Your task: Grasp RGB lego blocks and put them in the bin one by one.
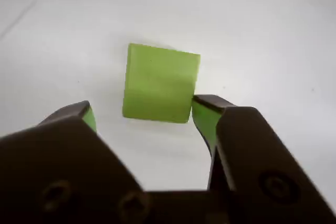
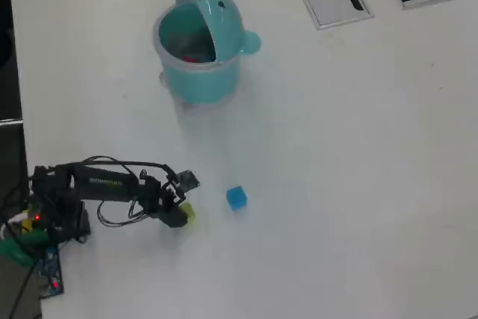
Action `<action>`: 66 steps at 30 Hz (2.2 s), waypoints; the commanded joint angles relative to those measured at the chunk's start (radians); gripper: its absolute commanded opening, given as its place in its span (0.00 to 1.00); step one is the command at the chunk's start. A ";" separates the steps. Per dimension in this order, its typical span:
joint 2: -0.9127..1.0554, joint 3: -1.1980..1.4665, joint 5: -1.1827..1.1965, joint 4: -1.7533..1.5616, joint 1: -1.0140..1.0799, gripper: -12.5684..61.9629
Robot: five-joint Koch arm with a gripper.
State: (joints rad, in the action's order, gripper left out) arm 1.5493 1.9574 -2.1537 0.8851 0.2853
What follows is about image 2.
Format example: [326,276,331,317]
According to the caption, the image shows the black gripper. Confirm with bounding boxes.
[143,178,190,229]

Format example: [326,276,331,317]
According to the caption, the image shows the green lego block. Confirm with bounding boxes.
[178,202,196,226]

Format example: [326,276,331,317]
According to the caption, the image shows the blue lego block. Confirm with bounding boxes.
[226,185,249,211]

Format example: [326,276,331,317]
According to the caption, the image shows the teal whale-shaped bin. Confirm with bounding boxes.
[152,0,262,111]

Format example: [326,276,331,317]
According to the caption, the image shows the blue circuit board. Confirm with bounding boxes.
[35,246,65,300]

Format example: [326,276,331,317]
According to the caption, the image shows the green table clamp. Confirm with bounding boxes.
[0,231,49,267]

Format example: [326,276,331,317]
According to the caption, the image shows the black cabinet with metal edge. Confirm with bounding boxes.
[0,119,30,200]

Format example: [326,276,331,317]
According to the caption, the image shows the black camera cable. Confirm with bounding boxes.
[81,155,180,185]

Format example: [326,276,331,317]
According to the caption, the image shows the thin black servo wires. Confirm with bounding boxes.
[96,199,154,227]

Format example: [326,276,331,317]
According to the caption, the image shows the white cable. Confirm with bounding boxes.
[0,212,29,240]

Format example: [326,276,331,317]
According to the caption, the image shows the black power cable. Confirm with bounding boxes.
[9,268,38,319]

